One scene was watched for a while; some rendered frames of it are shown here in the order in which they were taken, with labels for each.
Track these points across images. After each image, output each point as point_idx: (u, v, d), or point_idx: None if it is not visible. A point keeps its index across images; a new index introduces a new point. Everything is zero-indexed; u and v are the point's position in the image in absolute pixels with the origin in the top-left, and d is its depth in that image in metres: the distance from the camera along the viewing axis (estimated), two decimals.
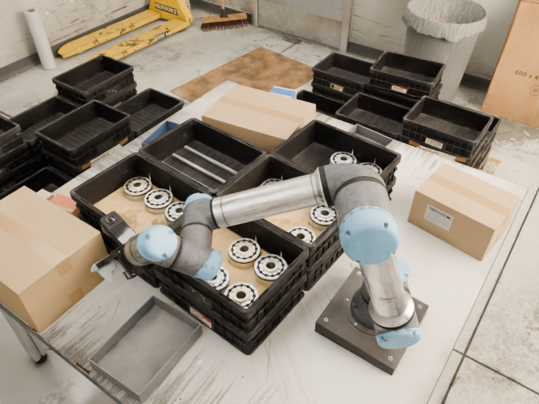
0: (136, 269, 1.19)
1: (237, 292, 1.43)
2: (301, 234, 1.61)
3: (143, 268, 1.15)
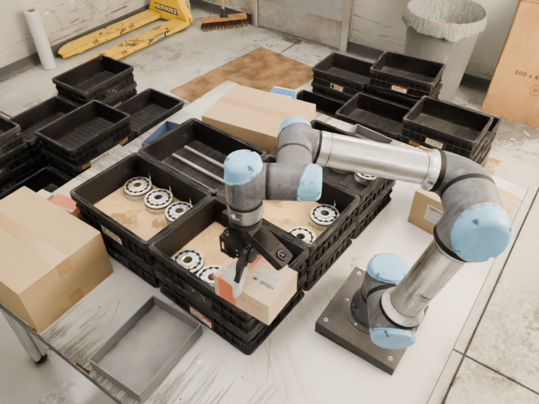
0: None
1: None
2: (301, 234, 1.61)
3: None
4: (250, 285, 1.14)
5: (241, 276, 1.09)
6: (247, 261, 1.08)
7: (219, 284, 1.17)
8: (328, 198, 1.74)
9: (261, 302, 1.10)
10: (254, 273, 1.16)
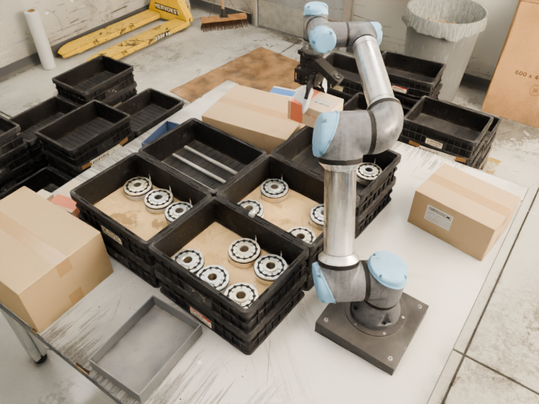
0: None
1: (237, 292, 1.43)
2: (301, 234, 1.61)
3: None
4: (314, 105, 1.72)
5: (309, 94, 1.68)
6: (313, 83, 1.67)
7: (291, 107, 1.75)
8: None
9: (322, 112, 1.68)
10: (315, 99, 1.74)
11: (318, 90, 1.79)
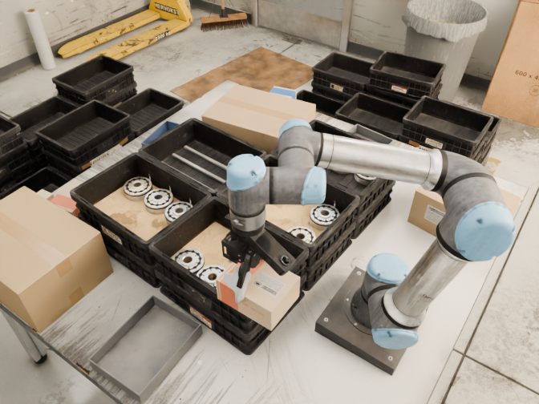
0: None
1: None
2: (301, 234, 1.61)
3: None
4: (253, 290, 1.12)
5: (244, 282, 1.08)
6: (249, 266, 1.07)
7: (221, 288, 1.16)
8: (328, 198, 1.74)
9: (264, 308, 1.09)
10: (257, 278, 1.15)
11: None
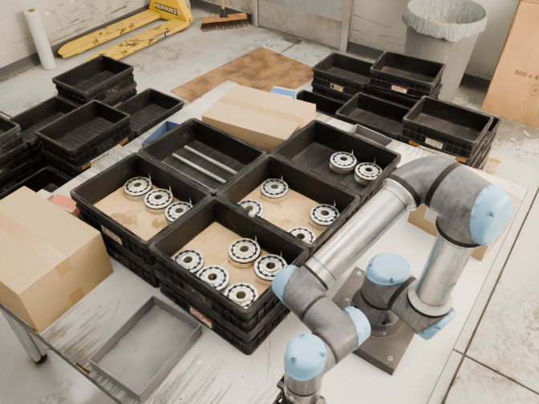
0: None
1: (237, 292, 1.43)
2: (301, 234, 1.61)
3: None
4: None
5: None
6: None
7: None
8: (328, 198, 1.74)
9: None
10: None
11: None
